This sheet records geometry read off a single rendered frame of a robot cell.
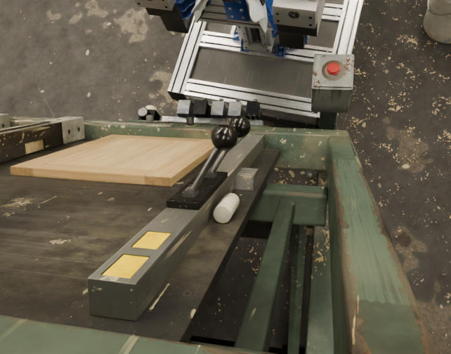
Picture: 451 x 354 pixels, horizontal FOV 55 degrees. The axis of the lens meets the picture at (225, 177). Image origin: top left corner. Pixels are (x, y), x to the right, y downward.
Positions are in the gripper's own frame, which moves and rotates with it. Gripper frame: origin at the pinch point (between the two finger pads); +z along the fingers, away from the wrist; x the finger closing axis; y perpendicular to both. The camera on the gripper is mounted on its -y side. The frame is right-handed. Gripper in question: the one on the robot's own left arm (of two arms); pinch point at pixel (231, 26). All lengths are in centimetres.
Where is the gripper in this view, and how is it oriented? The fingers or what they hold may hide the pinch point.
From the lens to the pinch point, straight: 95.0
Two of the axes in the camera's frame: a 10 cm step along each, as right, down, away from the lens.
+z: 0.3, 6.9, 7.3
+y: -3.4, 6.9, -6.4
